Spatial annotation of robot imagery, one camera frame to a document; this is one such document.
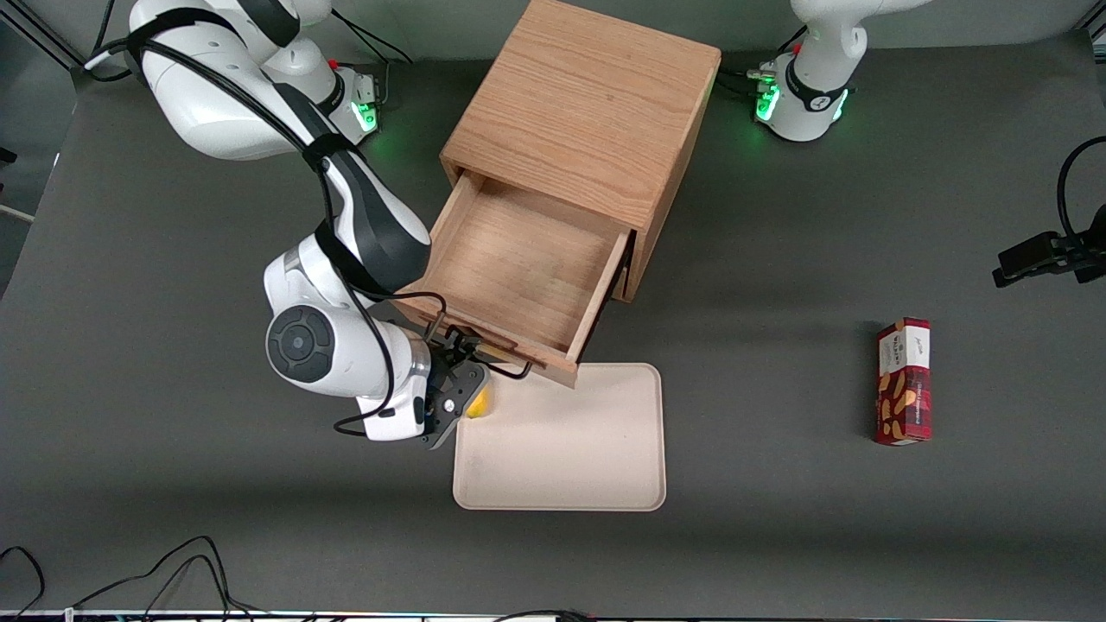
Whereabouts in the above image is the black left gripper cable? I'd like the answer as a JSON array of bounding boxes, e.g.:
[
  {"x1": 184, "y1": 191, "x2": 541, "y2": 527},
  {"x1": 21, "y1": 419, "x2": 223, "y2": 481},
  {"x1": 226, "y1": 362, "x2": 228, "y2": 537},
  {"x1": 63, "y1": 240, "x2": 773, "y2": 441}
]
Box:
[{"x1": 1058, "y1": 136, "x2": 1106, "y2": 244}]

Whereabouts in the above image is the black left base cable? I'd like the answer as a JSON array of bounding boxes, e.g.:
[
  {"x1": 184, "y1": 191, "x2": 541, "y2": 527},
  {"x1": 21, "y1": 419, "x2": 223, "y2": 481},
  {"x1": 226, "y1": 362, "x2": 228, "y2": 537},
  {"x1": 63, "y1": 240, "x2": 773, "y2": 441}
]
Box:
[{"x1": 721, "y1": 26, "x2": 810, "y2": 101}]

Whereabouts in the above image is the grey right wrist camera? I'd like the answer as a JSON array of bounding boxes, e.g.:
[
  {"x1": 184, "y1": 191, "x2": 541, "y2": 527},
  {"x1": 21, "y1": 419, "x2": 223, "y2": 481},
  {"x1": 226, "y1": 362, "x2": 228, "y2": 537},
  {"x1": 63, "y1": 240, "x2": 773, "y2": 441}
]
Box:
[{"x1": 358, "y1": 390, "x2": 430, "y2": 442}]

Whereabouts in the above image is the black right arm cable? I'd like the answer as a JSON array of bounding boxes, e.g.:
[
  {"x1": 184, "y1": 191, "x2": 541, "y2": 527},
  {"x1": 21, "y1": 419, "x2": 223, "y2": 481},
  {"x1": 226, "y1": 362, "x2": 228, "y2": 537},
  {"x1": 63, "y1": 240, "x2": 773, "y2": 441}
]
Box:
[{"x1": 82, "y1": 0, "x2": 450, "y2": 438}]

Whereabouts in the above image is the red snack box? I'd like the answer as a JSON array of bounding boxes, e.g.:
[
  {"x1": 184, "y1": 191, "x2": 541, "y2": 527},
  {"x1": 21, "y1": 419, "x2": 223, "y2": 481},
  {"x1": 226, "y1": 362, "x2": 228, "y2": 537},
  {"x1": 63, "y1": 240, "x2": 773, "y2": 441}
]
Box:
[{"x1": 873, "y1": 317, "x2": 934, "y2": 447}]

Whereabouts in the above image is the aluminium frame post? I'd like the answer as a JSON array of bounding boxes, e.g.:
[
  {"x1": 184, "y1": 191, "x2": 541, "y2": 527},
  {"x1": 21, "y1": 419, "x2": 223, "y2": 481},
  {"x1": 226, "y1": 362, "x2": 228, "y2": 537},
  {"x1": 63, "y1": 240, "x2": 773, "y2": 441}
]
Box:
[
  {"x1": 1074, "y1": 0, "x2": 1106, "y2": 44},
  {"x1": 0, "y1": 0, "x2": 87, "y2": 72}
]

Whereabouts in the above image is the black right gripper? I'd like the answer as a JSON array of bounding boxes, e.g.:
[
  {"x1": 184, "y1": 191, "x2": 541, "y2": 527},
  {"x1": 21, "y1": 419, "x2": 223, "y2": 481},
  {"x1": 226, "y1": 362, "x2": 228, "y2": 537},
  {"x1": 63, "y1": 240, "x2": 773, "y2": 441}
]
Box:
[{"x1": 421, "y1": 332, "x2": 492, "y2": 451}]

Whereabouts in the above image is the black floor cable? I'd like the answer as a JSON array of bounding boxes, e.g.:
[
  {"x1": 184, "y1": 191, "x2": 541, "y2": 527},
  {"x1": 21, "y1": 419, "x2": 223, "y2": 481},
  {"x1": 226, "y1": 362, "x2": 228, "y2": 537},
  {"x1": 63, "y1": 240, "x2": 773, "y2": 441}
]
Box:
[
  {"x1": 137, "y1": 554, "x2": 270, "y2": 619},
  {"x1": 0, "y1": 545, "x2": 47, "y2": 619},
  {"x1": 73, "y1": 535, "x2": 234, "y2": 619},
  {"x1": 491, "y1": 608, "x2": 599, "y2": 622}
]

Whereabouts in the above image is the beige plastic tray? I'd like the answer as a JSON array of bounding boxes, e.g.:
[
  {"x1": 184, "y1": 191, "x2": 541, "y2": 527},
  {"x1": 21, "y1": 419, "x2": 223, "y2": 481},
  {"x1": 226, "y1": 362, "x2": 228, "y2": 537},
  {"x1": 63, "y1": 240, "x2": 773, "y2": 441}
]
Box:
[{"x1": 452, "y1": 362, "x2": 668, "y2": 512}]

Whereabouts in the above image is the wooden drawer cabinet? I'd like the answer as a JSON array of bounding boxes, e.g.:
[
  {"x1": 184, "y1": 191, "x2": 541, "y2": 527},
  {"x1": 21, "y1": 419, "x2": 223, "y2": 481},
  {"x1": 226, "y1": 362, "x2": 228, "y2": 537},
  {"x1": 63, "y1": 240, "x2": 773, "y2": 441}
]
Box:
[{"x1": 440, "y1": 0, "x2": 723, "y2": 304}]

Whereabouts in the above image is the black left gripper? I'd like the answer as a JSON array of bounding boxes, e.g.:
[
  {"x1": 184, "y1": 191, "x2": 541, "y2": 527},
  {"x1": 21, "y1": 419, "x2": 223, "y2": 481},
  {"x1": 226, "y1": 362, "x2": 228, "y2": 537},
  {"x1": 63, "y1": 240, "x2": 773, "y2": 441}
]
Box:
[{"x1": 991, "y1": 203, "x2": 1106, "y2": 289}]

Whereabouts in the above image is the black metal drawer handle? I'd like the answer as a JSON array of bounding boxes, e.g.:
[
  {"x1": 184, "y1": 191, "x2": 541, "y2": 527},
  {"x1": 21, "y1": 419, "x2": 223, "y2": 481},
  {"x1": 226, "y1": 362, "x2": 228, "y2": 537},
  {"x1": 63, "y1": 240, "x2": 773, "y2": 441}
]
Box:
[{"x1": 429, "y1": 321, "x2": 536, "y2": 382}]

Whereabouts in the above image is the wooden drawer with lip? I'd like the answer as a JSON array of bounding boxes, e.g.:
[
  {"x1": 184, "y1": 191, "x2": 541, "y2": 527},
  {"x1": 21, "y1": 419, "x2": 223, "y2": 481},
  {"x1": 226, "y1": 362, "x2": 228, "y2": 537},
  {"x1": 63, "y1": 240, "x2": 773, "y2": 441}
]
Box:
[{"x1": 392, "y1": 170, "x2": 634, "y2": 389}]

